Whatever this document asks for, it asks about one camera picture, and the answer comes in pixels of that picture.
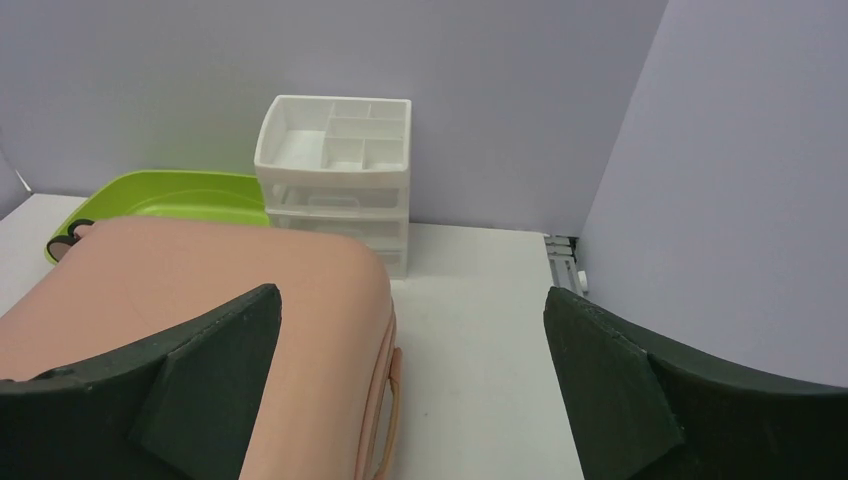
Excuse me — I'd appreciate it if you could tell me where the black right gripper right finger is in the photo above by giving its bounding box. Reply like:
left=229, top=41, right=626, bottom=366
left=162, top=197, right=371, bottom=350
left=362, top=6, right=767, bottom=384
left=544, top=287, right=847, bottom=479

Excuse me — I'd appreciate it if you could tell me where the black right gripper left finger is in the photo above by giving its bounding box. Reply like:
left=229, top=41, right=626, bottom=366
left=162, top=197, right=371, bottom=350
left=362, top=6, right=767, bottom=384
left=1, top=284, right=282, bottom=479

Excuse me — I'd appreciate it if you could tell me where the pink hard-shell suitcase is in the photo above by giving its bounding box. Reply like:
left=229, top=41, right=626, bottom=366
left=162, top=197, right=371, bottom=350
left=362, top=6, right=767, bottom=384
left=1, top=216, right=402, bottom=479

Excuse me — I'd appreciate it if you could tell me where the green plastic tray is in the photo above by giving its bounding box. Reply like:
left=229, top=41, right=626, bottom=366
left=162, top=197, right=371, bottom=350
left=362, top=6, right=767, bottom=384
left=44, top=170, right=270, bottom=264

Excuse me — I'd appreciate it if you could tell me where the white plastic drawer organizer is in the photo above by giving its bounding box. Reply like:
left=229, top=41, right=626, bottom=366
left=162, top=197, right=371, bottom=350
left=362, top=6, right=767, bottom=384
left=253, top=95, right=412, bottom=279

